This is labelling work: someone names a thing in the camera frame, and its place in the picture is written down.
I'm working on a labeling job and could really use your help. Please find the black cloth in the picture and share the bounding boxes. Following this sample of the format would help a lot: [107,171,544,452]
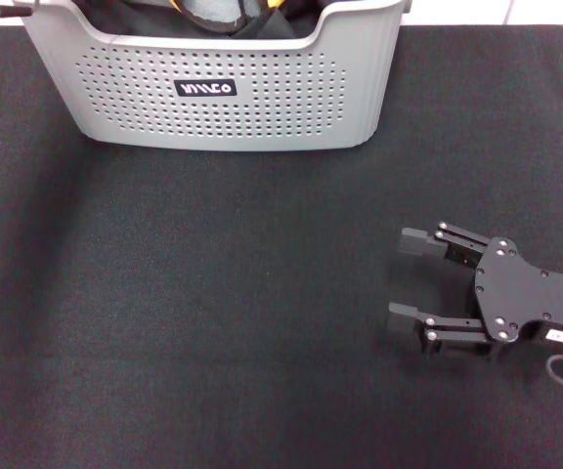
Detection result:
[73,0,323,41]

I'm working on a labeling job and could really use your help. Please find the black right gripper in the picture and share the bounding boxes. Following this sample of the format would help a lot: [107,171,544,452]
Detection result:
[387,221,563,362]

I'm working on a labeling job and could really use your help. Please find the black tablecloth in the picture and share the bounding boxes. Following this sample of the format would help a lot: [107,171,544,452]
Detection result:
[0,21,563,469]

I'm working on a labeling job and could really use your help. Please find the grey perforated storage box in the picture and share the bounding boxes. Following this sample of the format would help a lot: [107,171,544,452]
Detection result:
[20,0,412,153]

